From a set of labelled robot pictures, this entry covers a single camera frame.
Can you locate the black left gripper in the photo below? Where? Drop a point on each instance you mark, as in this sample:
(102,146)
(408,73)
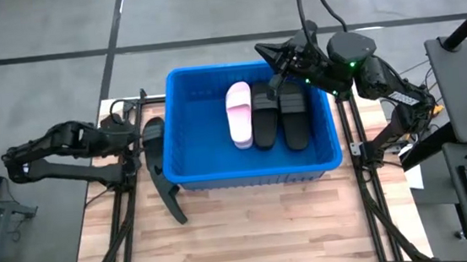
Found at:
(121,132)

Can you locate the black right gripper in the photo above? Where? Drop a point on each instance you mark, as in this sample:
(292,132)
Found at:
(308,63)

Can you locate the black rubber slide sandal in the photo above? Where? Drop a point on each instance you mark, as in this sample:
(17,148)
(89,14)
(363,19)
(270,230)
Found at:
(295,121)
(174,204)
(265,119)
(154,133)

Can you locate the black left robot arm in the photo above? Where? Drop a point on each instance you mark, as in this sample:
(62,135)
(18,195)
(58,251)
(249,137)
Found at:
(69,139)

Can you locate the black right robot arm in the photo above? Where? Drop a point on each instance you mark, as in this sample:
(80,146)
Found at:
(381,80)

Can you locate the blue plastic bin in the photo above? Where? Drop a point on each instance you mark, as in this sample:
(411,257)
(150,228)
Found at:
(201,151)

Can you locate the black desk crossbar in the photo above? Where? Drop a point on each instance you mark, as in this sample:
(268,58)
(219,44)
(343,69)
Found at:
(428,148)

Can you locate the white paper sheet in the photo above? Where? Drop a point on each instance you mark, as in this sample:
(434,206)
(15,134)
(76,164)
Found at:
(415,178)

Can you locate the grey desk panel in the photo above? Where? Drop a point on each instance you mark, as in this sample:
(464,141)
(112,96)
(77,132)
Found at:
(463,94)

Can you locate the black aluminium table frame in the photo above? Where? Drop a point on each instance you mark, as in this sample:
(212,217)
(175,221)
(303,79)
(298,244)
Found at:
(376,212)
(116,226)

